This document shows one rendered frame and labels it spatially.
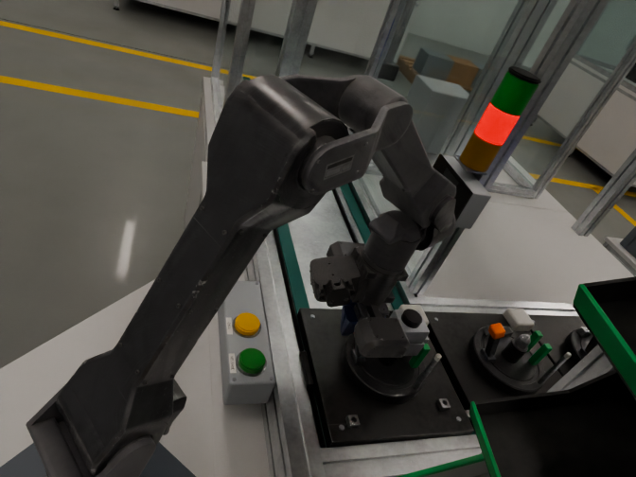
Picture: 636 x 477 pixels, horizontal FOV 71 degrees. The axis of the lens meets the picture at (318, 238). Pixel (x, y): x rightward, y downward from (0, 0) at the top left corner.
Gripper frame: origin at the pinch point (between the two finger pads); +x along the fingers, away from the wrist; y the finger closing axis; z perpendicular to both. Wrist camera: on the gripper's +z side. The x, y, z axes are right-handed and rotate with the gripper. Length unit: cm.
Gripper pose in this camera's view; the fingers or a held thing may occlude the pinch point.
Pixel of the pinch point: (351, 318)
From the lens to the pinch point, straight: 63.8
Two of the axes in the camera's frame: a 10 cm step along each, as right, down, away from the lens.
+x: -3.0, 7.5, 5.8
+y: 2.1, 6.5, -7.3
